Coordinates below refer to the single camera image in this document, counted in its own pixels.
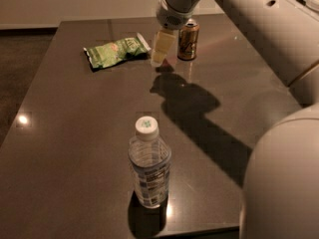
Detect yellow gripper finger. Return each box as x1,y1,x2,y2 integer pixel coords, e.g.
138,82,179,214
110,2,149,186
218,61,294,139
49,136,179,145
151,28,175,68

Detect green jalapeno chip bag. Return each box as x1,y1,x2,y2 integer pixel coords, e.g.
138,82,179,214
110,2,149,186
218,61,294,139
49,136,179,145
84,33,151,71

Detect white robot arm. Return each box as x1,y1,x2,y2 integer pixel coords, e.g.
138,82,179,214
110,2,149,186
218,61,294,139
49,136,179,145
152,0,319,239

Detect gold soda can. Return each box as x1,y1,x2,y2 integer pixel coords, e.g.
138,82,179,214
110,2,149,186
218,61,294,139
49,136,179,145
177,18,199,61

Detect clear plastic water bottle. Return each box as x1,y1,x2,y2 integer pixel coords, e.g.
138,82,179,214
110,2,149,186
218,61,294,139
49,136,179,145
128,116,171,209

